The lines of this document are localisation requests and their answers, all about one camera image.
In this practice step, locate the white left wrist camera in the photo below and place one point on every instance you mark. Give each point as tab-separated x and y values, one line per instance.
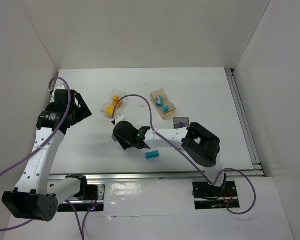
58	87

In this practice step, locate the small teal lego brick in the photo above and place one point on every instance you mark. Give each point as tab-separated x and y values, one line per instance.
165	108

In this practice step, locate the yellow oval lego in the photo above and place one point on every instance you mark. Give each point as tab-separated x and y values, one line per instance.
110	110

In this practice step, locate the yellow rectangular lego brick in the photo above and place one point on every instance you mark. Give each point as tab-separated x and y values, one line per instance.
118	103

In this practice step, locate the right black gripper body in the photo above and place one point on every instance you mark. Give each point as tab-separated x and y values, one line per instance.
123	142

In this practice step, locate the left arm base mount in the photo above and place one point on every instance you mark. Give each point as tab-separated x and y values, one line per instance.
92	201

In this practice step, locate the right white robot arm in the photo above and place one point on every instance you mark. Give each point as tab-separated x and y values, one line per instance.
198	145

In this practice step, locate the dark grey plastic container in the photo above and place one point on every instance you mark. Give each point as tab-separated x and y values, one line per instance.
176	121

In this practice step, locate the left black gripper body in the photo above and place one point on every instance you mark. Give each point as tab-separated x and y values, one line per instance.
80	110

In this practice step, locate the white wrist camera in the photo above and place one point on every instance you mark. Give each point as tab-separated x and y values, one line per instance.
116	119
58	87

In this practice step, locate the aluminium rail right side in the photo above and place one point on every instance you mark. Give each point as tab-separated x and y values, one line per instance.
253	153

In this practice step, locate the aluminium rail front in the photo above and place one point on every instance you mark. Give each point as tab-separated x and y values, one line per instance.
143	176

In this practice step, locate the long teal lego brick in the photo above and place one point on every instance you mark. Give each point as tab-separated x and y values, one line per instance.
152	154

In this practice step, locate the clear plastic container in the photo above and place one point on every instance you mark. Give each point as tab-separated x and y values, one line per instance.
121	94

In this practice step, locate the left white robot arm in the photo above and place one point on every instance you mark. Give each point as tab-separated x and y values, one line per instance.
33	197

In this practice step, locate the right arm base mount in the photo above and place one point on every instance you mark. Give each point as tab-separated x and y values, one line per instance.
208	197

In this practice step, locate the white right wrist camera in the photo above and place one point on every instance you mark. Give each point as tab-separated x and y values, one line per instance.
116	119

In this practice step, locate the amber plastic container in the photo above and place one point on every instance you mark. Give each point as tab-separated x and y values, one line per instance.
172	108

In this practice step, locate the aluminium rail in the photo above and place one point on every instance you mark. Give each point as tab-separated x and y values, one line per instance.
143	176
253	153

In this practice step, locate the purple rectangular lego brick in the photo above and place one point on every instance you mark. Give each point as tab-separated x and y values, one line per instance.
182	125

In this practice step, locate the purple sloped lego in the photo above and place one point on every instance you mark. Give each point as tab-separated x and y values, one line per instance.
114	138

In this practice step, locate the teal oval flower lego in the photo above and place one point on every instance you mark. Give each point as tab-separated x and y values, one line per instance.
159	101

